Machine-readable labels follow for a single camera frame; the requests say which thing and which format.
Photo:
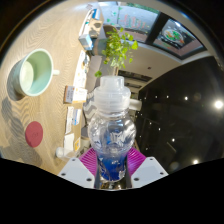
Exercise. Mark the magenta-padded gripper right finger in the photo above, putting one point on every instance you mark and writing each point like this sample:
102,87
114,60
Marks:
146,170

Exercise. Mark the white open booklet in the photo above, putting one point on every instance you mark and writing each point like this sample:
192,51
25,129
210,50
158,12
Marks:
80,70

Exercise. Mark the flat round red coaster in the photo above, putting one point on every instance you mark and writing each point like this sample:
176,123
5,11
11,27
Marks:
34,134

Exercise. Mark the green potted plant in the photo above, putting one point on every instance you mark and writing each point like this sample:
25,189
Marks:
118,46

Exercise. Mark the pale green ceramic mug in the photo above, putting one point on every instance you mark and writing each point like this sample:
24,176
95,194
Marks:
35,73

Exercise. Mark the dark framed food poster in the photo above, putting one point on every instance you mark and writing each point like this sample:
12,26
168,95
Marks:
176,36

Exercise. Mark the grey white chevron cushion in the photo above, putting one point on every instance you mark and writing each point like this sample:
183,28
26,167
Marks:
88,111

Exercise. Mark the group of ceiling spotlights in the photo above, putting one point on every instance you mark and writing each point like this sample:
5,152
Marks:
218,104

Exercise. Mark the white tissue box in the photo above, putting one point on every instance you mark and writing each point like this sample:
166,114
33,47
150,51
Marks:
69,94

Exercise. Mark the clear drinking glass with straw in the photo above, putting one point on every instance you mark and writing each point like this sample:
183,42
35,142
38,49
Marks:
66,153

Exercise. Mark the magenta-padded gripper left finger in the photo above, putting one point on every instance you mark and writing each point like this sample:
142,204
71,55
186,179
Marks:
78,170

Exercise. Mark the clear blue-labelled water bottle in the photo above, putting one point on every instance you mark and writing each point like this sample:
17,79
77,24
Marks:
112,130

